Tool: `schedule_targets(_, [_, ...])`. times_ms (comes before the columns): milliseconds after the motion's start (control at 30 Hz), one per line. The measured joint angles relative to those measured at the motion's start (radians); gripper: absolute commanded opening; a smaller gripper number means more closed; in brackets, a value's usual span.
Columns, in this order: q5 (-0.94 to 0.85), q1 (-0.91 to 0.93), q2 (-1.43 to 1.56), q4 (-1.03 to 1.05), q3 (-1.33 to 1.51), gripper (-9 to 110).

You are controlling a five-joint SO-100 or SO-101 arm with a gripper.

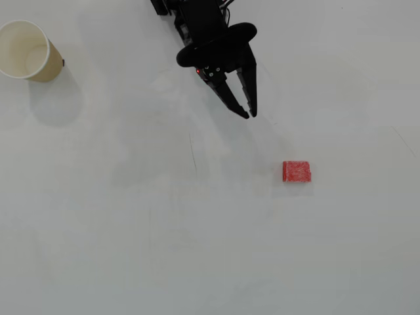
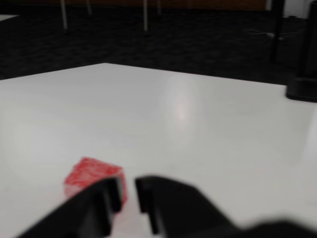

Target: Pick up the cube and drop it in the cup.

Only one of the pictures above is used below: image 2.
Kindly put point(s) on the white metal table leg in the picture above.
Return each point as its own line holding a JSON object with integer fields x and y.
{"x": 145, "y": 15}
{"x": 64, "y": 15}

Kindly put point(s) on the red foam cube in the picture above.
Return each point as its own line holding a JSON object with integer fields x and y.
{"x": 86, "y": 173}

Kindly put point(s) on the black vertical pole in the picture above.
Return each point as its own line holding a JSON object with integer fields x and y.
{"x": 277, "y": 29}

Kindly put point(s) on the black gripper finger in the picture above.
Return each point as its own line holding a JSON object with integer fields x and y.
{"x": 178, "y": 210}
{"x": 86, "y": 210}

